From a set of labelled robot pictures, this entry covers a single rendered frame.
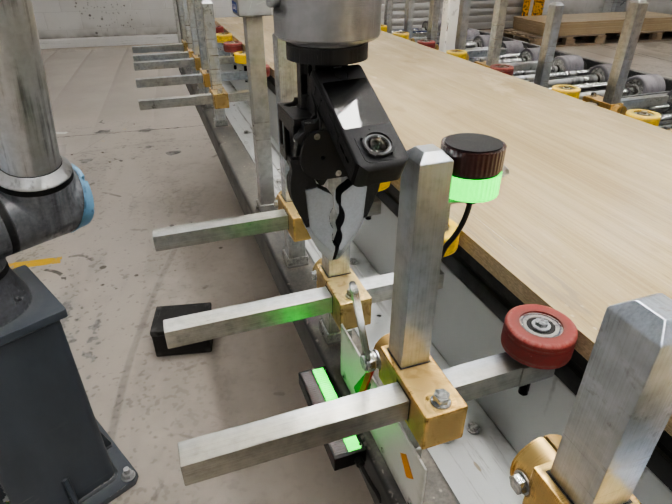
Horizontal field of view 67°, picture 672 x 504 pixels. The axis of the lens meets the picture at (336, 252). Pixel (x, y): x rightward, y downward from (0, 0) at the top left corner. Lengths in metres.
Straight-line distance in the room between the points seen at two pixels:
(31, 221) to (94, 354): 0.95
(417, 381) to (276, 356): 1.34
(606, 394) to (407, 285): 0.25
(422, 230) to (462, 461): 0.44
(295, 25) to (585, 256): 0.54
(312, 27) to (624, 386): 0.32
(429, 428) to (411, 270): 0.17
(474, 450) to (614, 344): 0.56
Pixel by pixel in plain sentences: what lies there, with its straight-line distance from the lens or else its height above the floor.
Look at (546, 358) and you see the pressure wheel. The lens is 0.62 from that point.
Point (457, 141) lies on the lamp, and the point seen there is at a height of 1.12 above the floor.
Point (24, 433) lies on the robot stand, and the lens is 1.42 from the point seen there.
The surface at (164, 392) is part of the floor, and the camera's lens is 1.85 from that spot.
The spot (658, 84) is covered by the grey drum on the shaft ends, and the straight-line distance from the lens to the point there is 2.30.
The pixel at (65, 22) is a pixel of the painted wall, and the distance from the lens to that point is 8.47.
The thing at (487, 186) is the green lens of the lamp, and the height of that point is 1.09.
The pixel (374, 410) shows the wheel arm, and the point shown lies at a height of 0.86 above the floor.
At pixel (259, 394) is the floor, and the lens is 1.77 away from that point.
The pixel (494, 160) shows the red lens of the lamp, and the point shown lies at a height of 1.11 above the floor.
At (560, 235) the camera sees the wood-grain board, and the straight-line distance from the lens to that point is 0.85.
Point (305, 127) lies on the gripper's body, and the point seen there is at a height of 1.14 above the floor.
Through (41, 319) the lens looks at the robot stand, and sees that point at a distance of 1.25.
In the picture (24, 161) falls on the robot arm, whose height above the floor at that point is 0.92.
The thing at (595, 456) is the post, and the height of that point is 1.02.
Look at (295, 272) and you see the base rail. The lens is 1.05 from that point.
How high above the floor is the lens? 1.28
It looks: 31 degrees down
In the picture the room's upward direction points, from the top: straight up
